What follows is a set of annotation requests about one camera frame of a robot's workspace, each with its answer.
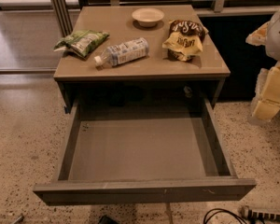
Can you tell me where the blue label plastic bottle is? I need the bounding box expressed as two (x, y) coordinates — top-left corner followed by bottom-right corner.
(94, 37), (149, 67)

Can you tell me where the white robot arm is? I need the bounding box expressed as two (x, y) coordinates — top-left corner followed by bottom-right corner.
(245, 8), (280, 124)

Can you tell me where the open grey top drawer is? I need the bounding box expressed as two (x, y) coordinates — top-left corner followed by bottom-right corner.
(34, 99), (256, 205)

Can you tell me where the grey side table cabinet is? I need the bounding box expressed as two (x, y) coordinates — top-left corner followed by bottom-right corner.
(54, 5), (230, 109)

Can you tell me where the yellow brown chip bag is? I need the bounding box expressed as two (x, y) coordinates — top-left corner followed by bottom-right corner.
(162, 20), (208, 62)

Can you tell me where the green chip bag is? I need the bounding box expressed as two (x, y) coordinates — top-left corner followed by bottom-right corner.
(53, 30), (109, 59)

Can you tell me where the white ceramic bowl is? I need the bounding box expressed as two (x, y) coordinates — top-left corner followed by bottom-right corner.
(132, 8), (164, 28)

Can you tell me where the black object on floor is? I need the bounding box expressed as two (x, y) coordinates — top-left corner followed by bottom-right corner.
(98, 216), (119, 224)

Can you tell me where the white power strip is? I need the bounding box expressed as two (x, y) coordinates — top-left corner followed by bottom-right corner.
(241, 205), (280, 222)

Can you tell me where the metal rod on floor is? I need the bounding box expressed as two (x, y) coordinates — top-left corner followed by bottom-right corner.
(11, 214), (24, 224)

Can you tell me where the black cable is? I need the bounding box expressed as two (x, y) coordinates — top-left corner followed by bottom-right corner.
(203, 207), (248, 224)

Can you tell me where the metal railing post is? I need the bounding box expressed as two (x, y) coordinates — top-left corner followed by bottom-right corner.
(50, 0), (73, 37)

